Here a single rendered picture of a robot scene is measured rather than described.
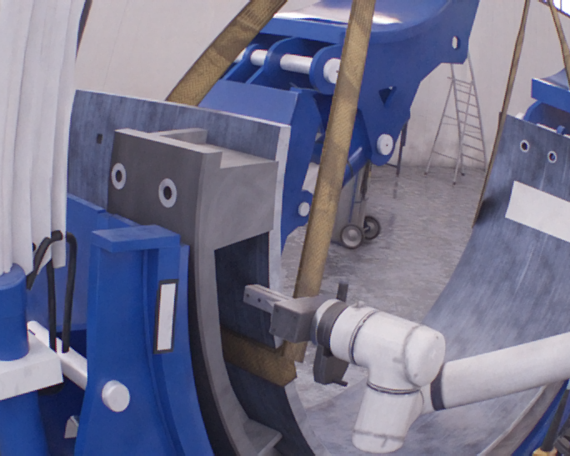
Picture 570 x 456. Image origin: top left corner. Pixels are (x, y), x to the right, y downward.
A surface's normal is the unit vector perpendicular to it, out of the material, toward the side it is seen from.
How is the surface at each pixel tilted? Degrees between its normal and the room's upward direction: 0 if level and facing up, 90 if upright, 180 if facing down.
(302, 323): 90
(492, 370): 66
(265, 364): 115
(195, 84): 105
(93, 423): 90
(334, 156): 82
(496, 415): 25
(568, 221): 75
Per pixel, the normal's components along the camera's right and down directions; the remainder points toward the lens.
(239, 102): -0.61, -0.08
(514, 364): -0.41, -0.30
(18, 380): 0.75, 0.26
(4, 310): 0.52, 0.31
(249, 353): -0.65, 0.47
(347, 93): 0.87, 0.11
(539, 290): -0.44, -0.50
